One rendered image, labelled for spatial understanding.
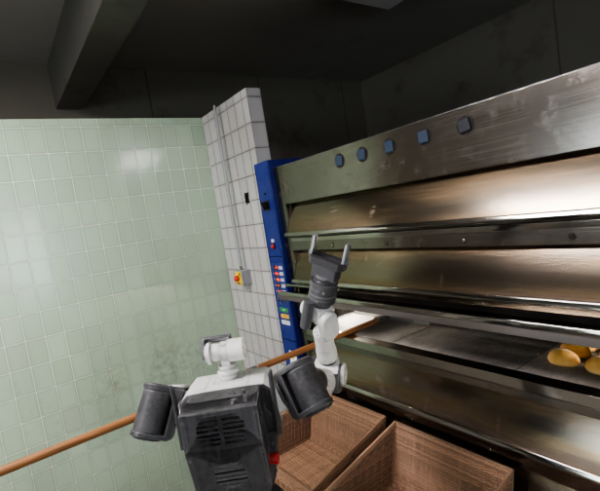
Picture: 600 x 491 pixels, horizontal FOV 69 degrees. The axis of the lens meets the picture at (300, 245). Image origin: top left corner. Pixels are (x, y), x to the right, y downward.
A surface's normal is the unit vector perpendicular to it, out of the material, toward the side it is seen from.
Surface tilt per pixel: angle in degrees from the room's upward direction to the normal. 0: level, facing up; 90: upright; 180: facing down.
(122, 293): 90
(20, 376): 90
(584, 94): 90
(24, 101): 90
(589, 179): 70
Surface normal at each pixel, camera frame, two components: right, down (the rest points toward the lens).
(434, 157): -0.81, 0.18
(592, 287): -0.81, -0.18
